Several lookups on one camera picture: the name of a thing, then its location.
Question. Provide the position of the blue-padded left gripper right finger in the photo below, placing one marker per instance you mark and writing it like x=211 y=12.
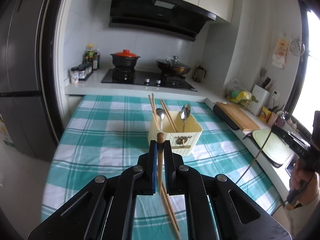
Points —
x=216 y=208

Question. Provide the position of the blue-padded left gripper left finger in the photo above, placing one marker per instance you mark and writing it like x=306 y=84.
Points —
x=105 y=207

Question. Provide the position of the large steel spoon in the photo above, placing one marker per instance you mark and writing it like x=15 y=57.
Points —
x=184 y=114

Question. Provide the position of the small steel spoon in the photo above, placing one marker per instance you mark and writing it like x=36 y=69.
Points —
x=161 y=114

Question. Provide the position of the person's right hand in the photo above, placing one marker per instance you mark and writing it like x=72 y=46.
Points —
x=300 y=175

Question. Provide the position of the light green cutting board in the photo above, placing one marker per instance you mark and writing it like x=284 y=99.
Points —
x=275 y=150

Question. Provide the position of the white knife block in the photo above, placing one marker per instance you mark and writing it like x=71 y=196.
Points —
x=259 y=99

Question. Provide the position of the wooden cutting board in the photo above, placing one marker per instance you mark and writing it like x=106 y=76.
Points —
x=238 y=116

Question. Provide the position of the cream plastic utensil holder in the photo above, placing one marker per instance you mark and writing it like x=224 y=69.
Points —
x=184 y=139

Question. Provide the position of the plastic bag with produce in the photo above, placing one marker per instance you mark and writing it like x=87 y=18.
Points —
x=237 y=94

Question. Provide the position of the cardboard box on floor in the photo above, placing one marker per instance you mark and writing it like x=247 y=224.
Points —
x=5 y=134

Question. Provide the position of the black glass gas cooktop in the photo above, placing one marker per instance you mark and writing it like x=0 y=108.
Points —
x=151 y=79

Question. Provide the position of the white spice shaker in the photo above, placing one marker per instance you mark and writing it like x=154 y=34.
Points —
x=74 y=75

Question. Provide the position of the spice jar rack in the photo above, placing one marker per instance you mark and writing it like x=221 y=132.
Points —
x=85 y=71

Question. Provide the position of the wok with glass lid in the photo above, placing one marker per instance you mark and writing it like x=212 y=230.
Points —
x=172 y=67

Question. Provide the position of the black pot with red lid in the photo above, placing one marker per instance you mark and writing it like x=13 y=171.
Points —
x=124 y=59

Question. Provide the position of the sauce bottles cluster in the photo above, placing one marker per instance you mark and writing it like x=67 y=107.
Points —
x=92 y=56

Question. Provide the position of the black range hood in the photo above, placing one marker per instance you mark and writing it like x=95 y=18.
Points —
x=172 y=17

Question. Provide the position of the grey double-door refrigerator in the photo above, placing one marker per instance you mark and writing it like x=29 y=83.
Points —
x=28 y=99

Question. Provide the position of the hanging wall calendar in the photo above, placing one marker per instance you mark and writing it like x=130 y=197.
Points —
x=280 y=52

